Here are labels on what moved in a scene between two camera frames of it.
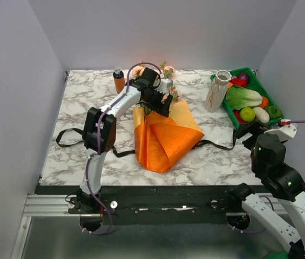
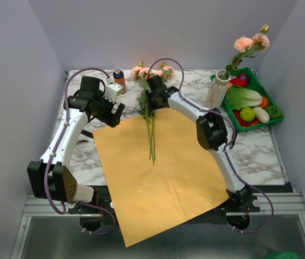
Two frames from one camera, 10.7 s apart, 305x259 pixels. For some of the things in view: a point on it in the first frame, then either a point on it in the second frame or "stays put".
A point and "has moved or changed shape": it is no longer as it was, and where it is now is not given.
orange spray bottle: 119,79 stays put
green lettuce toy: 238,97 stays put
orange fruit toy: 265,102 stays put
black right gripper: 255,127 → 148,94
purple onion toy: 244,76 stays put
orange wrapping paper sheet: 161,142 has moved or changed shape
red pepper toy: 239,81 stays put
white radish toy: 261,114 stays put
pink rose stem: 175,95 has moved or changed shape
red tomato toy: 237,113 stays put
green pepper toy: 274,112 stays put
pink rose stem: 146,109 → 147,72
